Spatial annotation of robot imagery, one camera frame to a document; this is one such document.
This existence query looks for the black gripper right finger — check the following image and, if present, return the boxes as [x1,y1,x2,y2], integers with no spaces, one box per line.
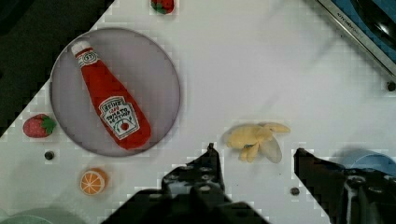
[293,148,396,224]

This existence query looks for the red plush ketchup bottle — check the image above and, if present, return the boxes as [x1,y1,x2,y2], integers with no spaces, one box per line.
[71,41,151,150]

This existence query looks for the orange slice toy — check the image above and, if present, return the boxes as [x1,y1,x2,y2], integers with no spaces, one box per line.
[79,168,108,196]

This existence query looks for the blue bowl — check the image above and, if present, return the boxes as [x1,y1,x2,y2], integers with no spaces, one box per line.
[340,149,396,175]

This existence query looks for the grey round plate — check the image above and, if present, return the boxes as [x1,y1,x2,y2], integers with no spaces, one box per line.
[50,28,181,157]

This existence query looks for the yellow plush banana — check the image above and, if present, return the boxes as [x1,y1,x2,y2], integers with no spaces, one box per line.
[225,122,290,163]

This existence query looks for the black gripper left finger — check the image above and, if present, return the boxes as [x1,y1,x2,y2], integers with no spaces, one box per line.
[161,143,225,198]

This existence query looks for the light red plush strawberry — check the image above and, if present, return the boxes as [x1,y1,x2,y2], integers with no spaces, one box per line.
[22,114,56,138]

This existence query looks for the green mug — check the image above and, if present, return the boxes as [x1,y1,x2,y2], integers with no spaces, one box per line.
[0,208,86,224]

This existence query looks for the dark red plush strawberry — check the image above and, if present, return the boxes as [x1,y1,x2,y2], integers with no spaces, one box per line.
[150,0,175,14]

